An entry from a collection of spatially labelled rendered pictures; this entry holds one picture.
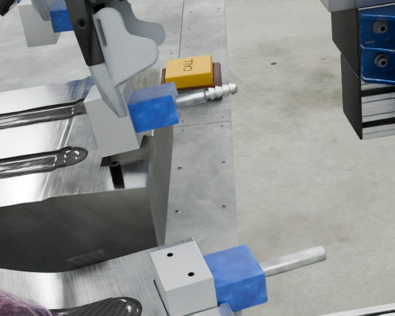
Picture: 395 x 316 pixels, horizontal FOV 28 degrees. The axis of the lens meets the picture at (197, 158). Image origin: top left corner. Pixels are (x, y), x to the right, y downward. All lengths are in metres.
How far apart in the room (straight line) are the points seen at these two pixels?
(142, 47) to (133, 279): 0.19
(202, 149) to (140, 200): 0.24
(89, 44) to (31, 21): 0.34
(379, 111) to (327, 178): 1.33
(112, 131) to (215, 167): 0.20
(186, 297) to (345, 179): 1.80
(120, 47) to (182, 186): 0.22
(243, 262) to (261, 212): 1.63
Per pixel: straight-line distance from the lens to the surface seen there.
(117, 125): 0.69
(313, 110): 2.76
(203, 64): 1.03
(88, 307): 0.61
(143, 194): 0.67
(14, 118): 0.87
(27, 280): 0.64
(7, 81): 1.20
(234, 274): 0.59
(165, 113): 0.69
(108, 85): 0.66
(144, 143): 0.76
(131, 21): 0.72
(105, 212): 0.69
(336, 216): 2.19
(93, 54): 0.66
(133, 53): 0.66
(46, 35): 0.99
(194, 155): 0.89
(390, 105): 1.04
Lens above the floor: 1.23
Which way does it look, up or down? 29 degrees down
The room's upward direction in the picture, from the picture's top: 9 degrees counter-clockwise
